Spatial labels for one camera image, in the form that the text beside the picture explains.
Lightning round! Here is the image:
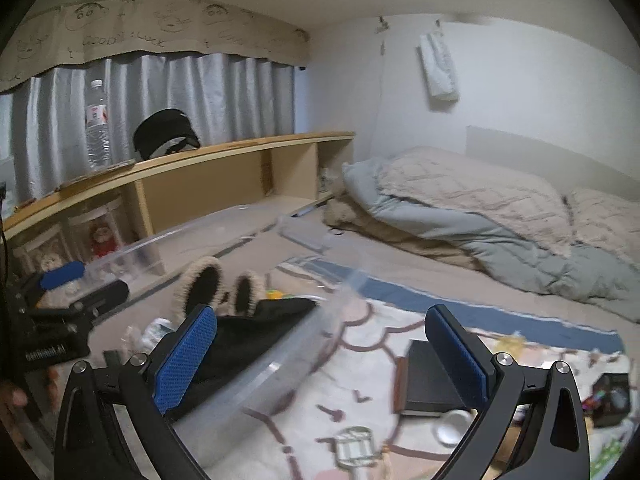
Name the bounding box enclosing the white dressed doll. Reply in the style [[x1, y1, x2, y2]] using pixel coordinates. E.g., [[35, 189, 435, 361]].
[[39, 252, 65, 276]]

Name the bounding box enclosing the red dressed doll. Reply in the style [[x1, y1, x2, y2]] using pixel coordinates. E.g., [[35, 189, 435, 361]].
[[90, 223, 119, 259]]

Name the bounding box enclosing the wooden shelf unit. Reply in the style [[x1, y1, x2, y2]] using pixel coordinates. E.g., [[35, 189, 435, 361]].
[[3, 131, 355, 275]]

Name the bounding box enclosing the white small cup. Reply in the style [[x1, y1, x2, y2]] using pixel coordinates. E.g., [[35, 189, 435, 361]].
[[434, 410, 474, 448]]

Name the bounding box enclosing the black knit garment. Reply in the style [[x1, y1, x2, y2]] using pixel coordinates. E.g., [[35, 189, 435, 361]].
[[166, 297, 317, 422]]

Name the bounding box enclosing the left fluffy beige slipper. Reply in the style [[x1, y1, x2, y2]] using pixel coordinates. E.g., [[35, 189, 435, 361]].
[[171, 256, 226, 325]]

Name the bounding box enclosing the fluffy beige slipper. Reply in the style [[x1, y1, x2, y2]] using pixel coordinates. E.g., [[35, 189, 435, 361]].
[[171, 256, 226, 325], [230, 270, 266, 318]]

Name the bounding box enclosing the clear water bottle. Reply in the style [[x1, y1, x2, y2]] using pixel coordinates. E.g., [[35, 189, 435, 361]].
[[85, 79, 112, 171]]

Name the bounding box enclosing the right fluffy beige slipper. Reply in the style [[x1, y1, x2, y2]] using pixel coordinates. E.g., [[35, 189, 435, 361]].
[[230, 270, 266, 318]]

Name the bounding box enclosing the black hardcover book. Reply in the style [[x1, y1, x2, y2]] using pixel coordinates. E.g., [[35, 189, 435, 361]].
[[393, 340, 470, 417]]

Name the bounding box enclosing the clear plastic storage bin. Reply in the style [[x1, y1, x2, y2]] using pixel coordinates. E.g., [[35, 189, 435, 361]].
[[89, 206, 364, 468]]

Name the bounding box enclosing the black visor cap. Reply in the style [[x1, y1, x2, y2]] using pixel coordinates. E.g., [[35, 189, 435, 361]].
[[134, 108, 201, 160]]

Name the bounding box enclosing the grey beige quilted duvet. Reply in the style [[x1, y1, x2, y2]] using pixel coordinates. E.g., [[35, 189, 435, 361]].
[[324, 148, 639, 322]]

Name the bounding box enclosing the beige pillow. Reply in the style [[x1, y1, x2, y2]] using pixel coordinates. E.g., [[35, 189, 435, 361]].
[[566, 188, 640, 264]]

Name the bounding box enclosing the grey curtain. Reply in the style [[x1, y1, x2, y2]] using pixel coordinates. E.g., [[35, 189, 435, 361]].
[[1, 53, 295, 203]]

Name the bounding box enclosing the brown paper valance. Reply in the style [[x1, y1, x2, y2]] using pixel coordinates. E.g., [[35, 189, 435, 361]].
[[1, 0, 309, 92]]

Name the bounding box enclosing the white wall pouch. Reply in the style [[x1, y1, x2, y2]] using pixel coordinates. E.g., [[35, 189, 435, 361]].
[[419, 30, 460, 102]]

